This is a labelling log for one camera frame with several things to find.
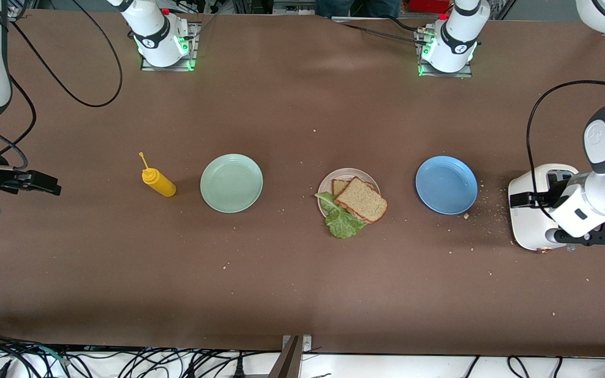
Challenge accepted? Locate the yellow squeeze bottle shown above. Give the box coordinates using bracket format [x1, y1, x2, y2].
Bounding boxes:
[139, 152, 177, 198]

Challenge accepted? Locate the brown bread slice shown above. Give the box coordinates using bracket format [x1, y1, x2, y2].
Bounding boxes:
[335, 176, 389, 224]
[332, 179, 377, 222]

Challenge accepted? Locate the green lettuce leaf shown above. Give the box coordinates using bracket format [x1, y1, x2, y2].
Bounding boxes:
[315, 192, 367, 239]

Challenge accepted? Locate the blue plate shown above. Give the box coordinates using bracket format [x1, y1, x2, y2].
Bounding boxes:
[415, 155, 478, 215]

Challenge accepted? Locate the pale green plate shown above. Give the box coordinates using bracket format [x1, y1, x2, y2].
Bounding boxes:
[200, 153, 264, 214]

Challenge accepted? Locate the beige plate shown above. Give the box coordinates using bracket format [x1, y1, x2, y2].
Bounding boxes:
[317, 167, 381, 219]

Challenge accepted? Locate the white toaster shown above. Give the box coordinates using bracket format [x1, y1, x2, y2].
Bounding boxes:
[508, 164, 580, 255]

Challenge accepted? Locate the red box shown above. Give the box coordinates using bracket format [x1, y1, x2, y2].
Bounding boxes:
[408, 0, 453, 14]

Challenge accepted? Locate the person in blue jeans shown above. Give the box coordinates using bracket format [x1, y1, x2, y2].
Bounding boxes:
[316, 0, 403, 19]

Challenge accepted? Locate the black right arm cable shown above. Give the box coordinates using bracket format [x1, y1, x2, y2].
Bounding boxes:
[0, 0, 123, 170]

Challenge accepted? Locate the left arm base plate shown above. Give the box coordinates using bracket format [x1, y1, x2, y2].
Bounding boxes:
[417, 29, 474, 78]

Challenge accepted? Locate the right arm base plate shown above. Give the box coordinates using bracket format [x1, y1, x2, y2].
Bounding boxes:
[141, 24, 198, 71]

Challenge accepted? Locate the black base cable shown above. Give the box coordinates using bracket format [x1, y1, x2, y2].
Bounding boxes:
[384, 15, 422, 33]
[342, 24, 425, 44]

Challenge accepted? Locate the aluminium profile post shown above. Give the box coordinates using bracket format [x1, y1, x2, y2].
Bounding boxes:
[268, 335, 312, 378]

